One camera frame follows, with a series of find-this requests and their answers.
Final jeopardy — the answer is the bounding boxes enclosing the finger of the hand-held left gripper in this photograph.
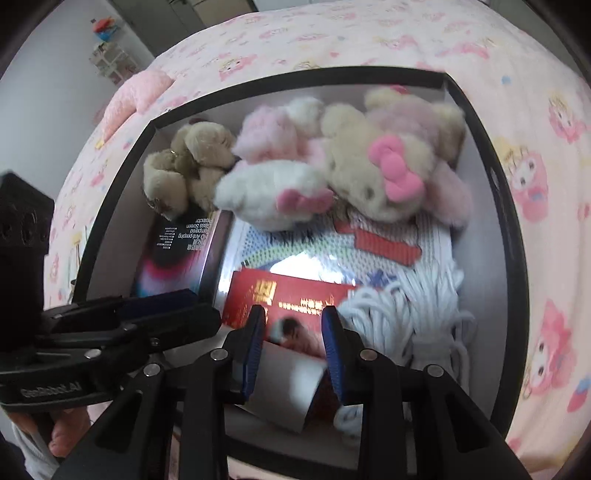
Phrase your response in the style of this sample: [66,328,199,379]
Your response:
[41,288,198,332]
[36,302,222,391]

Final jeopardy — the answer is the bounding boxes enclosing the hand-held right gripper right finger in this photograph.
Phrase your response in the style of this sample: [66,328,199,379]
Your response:
[321,305,536,480]

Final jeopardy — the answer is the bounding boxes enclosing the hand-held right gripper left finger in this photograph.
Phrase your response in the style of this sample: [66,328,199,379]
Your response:
[51,305,267,480]

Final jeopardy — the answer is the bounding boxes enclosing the red booklet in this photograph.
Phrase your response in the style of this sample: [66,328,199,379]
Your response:
[224,270,361,421]

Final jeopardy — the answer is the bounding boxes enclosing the black storage box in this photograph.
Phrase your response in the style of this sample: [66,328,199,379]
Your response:
[71,69,518,467]

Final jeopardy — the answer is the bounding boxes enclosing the person's left hand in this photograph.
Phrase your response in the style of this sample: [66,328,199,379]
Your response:
[9,406,94,459]

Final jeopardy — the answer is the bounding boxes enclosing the white tube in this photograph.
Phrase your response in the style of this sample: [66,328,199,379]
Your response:
[240,342,328,435]

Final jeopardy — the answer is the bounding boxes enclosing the black screen protector package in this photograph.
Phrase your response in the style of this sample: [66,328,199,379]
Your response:
[134,210,232,301]

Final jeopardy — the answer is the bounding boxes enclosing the white knit cloth red label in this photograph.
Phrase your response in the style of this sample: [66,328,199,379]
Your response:
[231,203,462,296]

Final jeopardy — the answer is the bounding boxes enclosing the white plush with pink bow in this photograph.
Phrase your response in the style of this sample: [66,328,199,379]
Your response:
[215,159,335,232]

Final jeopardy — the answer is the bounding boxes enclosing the brown plush dog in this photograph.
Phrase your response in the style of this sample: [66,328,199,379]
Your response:
[142,119,238,220]

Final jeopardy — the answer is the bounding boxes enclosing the pink pillow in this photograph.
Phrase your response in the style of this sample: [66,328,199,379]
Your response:
[99,69,175,139]

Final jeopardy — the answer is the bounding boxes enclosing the white shelf rack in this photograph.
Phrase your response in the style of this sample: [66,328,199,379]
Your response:
[95,41,141,86]

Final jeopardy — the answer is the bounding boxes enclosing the beige plush bear pink bow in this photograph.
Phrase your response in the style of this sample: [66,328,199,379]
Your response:
[318,85,474,227]

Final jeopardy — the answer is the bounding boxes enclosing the pink fluffy plush toy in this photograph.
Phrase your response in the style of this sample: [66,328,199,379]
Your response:
[233,96,333,167]

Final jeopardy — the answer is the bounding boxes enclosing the colourful plastic toy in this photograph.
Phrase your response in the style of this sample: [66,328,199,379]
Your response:
[92,17,123,42]

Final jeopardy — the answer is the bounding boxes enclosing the dark wardrobe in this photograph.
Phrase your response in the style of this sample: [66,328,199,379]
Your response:
[152,0,259,61]

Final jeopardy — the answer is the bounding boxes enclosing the pink printed blanket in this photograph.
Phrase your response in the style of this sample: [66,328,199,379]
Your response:
[46,0,591,480]

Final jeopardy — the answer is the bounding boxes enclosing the white rope bundle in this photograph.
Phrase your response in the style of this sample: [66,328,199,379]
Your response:
[339,258,478,384]

